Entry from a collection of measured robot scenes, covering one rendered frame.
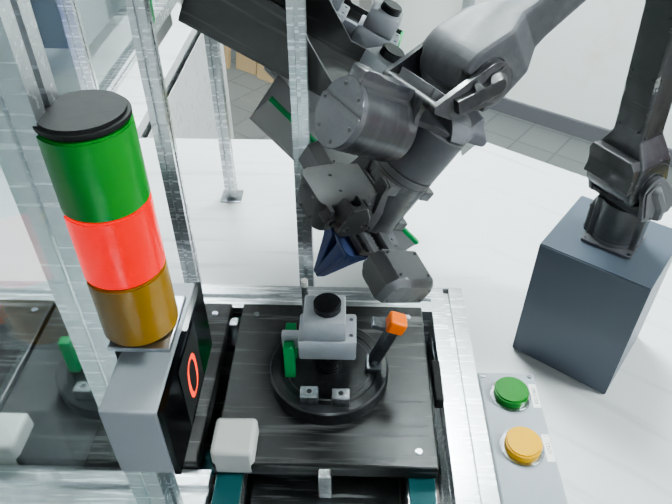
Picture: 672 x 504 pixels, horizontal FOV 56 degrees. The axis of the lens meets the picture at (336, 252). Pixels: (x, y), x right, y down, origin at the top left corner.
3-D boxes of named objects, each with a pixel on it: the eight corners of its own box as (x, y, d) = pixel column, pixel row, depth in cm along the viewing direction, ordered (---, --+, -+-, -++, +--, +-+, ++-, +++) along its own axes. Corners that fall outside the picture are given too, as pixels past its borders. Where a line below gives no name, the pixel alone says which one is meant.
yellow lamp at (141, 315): (185, 294, 44) (174, 240, 41) (169, 348, 40) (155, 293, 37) (115, 293, 44) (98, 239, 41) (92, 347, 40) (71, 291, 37)
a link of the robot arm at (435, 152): (475, 95, 57) (403, 67, 51) (507, 137, 54) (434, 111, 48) (428, 152, 61) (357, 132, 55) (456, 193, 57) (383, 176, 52)
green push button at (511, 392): (522, 386, 76) (525, 375, 75) (529, 413, 73) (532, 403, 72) (489, 385, 76) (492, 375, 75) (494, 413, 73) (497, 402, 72)
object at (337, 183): (369, 148, 57) (314, 136, 52) (409, 203, 53) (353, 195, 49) (335, 196, 60) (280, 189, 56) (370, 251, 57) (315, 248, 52)
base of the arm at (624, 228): (646, 235, 82) (662, 197, 78) (630, 260, 78) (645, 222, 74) (594, 215, 85) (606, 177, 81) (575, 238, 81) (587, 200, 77)
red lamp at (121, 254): (173, 239, 41) (160, 175, 38) (154, 292, 37) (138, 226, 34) (97, 237, 41) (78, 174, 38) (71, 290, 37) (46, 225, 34)
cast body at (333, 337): (355, 331, 73) (357, 287, 69) (355, 360, 70) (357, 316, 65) (284, 330, 73) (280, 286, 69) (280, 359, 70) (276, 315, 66)
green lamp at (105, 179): (160, 174, 38) (144, 99, 35) (137, 225, 34) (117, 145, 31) (77, 173, 38) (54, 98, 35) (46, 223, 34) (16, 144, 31)
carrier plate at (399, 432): (420, 317, 86) (421, 306, 84) (437, 479, 67) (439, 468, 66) (244, 313, 86) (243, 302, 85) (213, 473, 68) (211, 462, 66)
